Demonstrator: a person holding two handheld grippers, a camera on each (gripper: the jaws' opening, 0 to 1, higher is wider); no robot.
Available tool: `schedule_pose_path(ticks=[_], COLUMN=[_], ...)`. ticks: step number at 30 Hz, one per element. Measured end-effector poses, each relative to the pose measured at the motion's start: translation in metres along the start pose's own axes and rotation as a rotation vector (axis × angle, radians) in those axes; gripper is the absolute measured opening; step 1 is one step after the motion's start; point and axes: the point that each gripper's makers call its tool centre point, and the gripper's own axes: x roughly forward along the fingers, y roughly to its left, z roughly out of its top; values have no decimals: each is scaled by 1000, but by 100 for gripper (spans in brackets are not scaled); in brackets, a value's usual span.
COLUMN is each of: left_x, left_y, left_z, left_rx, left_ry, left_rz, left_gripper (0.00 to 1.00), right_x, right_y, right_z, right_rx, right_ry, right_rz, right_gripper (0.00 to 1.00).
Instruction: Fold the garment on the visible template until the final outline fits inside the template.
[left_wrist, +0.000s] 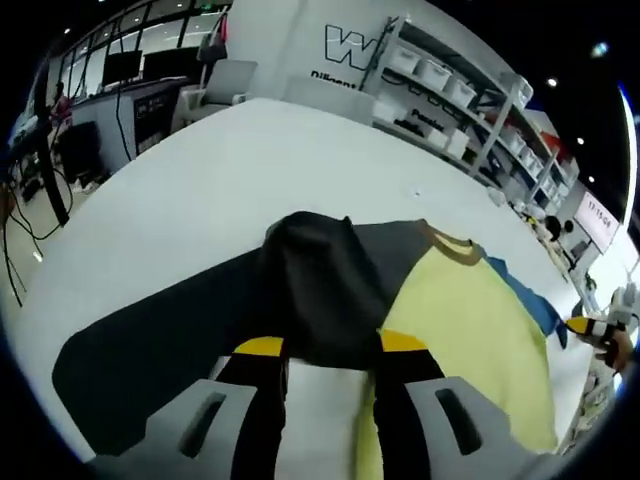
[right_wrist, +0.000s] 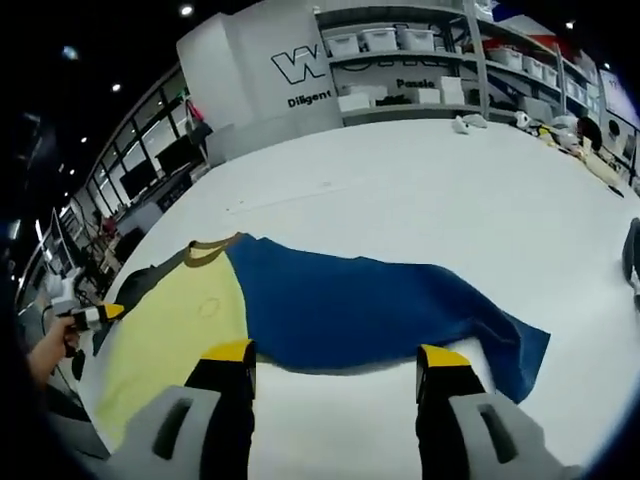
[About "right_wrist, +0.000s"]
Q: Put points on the red and black hanging bag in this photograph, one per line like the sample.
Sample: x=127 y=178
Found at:
x=199 y=125

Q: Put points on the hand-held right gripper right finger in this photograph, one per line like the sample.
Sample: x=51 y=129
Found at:
x=440 y=410

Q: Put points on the black computer monitor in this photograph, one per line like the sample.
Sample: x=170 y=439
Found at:
x=174 y=155
x=139 y=180

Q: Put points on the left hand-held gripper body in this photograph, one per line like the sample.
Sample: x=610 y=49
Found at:
x=75 y=312

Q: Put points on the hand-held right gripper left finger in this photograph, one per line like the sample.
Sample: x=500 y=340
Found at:
x=225 y=400

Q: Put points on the person's left hand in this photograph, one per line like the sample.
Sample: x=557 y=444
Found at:
x=62 y=337

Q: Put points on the small white item on table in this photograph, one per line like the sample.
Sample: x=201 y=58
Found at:
x=469 y=124

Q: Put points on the yellow blue grey garment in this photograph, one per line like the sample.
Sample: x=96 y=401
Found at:
x=350 y=310

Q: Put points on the grey metal shelf unit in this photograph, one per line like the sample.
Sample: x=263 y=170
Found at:
x=450 y=65

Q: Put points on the dark object on table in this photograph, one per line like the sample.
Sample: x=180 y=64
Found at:
x=631 y=260

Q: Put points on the pink display screen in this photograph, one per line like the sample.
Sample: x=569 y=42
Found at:
x=620 y=97

